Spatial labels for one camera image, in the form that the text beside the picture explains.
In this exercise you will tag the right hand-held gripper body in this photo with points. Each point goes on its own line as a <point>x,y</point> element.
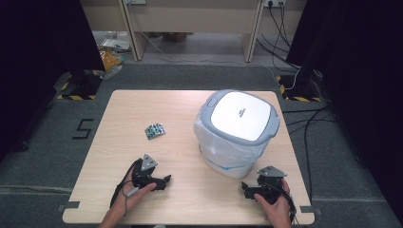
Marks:
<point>269,186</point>

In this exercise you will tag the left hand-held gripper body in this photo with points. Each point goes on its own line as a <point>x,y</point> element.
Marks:
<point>144,174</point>

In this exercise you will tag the white grey pedal trash can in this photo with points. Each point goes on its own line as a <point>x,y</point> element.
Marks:
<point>240,114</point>

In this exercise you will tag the person's right hand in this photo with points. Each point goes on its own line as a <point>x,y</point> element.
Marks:
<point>277,210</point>

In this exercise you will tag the person's left hand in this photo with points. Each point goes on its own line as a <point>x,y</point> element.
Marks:
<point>133,198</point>

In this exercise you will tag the white blue bin liner bag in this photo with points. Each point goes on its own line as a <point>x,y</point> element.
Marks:
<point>221,152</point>

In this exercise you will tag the small crumpled printed wrapper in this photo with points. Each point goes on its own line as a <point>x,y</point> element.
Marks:
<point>155,131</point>

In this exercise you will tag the black yellow striped stand base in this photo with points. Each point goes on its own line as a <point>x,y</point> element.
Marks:
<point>80,87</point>
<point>297,90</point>

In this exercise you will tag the yellow plastic bag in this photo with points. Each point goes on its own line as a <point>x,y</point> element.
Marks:
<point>110,59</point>

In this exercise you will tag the black curtain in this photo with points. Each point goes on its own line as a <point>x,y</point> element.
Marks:
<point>38,63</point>
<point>364,95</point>

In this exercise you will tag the clear plastic bag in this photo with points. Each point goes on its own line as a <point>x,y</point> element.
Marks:
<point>115,42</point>

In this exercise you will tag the grey table corner bracket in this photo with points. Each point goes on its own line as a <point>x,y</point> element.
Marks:
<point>71,205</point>
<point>309,209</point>

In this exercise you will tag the white wall power outlet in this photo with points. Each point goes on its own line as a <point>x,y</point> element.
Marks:
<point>274,3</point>

